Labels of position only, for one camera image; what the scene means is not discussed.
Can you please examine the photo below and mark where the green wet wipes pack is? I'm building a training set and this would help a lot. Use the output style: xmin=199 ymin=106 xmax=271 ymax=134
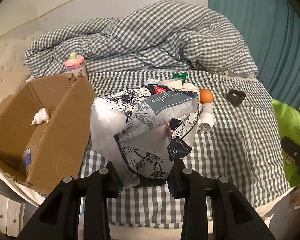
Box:
xmin=271 ymin=99 xmax=300 ymax=187

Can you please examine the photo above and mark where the clear toothpick jar blue label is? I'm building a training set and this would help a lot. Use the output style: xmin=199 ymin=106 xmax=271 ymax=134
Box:
xmin=18 ymin=144 xmax=38 ymax=177

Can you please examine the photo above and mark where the floral tissue pack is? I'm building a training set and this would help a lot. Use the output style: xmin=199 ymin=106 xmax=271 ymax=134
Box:
xmin=90 ymin=84 xmax=201 ymax=189

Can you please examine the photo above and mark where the small orange fruit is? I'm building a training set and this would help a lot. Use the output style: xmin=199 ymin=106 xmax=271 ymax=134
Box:
xmin=200 ymin=89 xmax=214 ymax=104

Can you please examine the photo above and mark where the white tissue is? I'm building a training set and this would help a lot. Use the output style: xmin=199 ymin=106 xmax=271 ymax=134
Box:
xmin=31 ymin=108 xmax=50 ymax=125

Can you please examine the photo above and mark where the white bedside drawer cabinet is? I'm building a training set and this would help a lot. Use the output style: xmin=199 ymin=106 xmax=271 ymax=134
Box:
xmin=0 ymin=194 xmax=25 ymax=237

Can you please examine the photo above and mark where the brown cardboard box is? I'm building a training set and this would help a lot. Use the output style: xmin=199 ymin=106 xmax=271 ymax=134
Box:
xmin=0 ymin=74 xmax=96 ymax=194

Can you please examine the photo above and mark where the dark small cup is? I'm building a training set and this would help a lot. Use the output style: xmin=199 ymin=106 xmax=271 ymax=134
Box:
xmin=226 ymin=89 xmax=246 ymax=107

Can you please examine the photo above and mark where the white cylindrical bottle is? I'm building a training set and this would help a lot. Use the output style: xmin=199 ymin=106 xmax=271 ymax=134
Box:
xmin=197 ymin=103 xmax=215 ymax=132

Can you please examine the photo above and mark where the teal curtain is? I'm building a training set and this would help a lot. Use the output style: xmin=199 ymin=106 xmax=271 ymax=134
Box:
xmin=209 ymin=0 xmax=300 ymax=110

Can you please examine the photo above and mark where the white tape roll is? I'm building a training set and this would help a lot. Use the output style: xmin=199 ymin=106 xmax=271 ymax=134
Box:
xmin=158 ymin=78 xmax=183 ymax=89

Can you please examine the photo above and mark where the green toy piece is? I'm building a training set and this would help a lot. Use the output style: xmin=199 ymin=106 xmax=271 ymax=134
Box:
xmin=172 ymin=73 xmax=189 ymax=82

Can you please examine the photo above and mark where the light blue tissue packet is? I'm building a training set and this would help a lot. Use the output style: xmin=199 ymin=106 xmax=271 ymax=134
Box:
xmin=144 ymin=79 xmax=160 ymax=85

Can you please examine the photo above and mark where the pink baby bottle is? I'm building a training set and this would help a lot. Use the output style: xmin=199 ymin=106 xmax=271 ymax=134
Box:
xmin=64 ymin=53 xmax=88 ymax=79

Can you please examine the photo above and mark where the gingham checked duvet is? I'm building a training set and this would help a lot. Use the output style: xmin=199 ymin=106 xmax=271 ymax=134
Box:
xmin=25 ymin=1 xmax=258 ymax=77

